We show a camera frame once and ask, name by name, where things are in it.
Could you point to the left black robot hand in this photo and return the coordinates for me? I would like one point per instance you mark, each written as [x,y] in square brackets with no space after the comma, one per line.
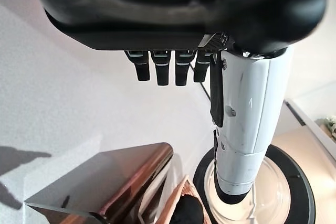
[170,11]

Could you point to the round glass washer door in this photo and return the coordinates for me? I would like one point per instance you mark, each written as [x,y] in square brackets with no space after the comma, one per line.
[288,182]

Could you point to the small green plant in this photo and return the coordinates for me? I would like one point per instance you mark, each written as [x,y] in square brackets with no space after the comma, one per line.
[332,125]

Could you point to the washing machine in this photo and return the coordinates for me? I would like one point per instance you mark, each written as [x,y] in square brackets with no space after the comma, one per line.
[315,169]

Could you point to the black rolled garment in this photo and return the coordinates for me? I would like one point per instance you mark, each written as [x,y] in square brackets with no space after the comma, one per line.
[187,208]

